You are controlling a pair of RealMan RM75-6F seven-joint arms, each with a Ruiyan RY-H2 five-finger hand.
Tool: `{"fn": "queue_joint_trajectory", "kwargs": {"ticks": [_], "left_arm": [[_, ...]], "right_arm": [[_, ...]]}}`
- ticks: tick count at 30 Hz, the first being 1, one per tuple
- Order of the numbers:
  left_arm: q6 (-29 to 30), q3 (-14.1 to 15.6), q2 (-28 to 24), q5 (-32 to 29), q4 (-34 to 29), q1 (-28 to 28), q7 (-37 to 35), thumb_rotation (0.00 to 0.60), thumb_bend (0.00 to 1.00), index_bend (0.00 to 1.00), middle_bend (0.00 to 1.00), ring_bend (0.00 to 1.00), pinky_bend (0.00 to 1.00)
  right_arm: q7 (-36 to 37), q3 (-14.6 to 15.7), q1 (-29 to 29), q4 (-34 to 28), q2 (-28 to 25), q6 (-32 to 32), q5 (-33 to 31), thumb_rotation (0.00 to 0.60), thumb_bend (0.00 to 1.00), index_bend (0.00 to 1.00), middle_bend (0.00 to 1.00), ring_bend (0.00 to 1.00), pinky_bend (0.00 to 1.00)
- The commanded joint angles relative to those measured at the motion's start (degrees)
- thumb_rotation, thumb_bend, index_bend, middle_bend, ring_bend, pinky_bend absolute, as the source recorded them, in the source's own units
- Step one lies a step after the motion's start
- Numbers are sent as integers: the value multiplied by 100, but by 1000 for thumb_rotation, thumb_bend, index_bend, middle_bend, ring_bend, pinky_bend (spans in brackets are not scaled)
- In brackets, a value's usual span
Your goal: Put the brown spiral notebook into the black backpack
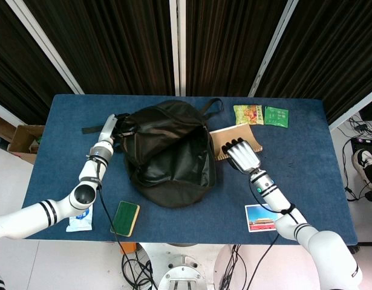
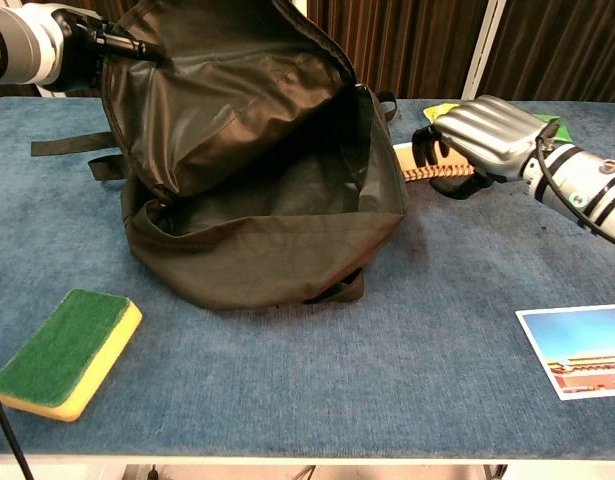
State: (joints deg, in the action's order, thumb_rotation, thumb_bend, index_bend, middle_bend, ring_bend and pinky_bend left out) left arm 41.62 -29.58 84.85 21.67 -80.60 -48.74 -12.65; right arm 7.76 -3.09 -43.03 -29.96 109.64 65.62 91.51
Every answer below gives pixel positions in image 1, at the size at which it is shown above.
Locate blue table mat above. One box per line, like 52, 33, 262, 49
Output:
22, 94, 359, 246

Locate dark green packet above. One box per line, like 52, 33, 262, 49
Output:
264, 105, 290, 129

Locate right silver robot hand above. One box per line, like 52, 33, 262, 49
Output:
221, 138, 261, 175

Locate cardboard box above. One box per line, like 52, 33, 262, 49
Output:
7, 124, 46, 166

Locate palace photo postcard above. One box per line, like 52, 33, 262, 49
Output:
244, 204, 279, 233

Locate black curtain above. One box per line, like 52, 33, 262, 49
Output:
0, 0, 74, 125
184, 0, 287, 98
22, 0, 175, 96
254, 0, 372, 124

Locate yellow green snack packet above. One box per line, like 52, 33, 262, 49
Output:
233, 104, 264, 125

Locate black white sneaker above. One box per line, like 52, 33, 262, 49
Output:
351, 147, 372, 190

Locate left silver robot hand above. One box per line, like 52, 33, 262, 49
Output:
100, 113, 135, 149

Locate orange block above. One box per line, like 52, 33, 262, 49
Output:
119, 242, 137, 254

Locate blue white wet wipes pack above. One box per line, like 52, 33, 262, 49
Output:
65, 207, 94, 233

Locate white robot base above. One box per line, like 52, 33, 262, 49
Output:
137, 243, 250, 290

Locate white frame post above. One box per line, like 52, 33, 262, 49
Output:
247, 0, 300, 98
169, 0, 187, 97
328, 93, 372, 131
4, 0, 85, 95

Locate black backpack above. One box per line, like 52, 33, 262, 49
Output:
81, 98, 224, 209

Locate green sponge block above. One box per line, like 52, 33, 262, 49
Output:
109, 200, 141, 237

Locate black cable bundle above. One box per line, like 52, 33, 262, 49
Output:
121, 252, 158, 290
218, 244, 249, 290

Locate brown spiral notebook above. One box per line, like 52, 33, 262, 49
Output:
209, 123, 264, 163

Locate black floor cables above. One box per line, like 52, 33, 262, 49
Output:
336, 116, 372, 146

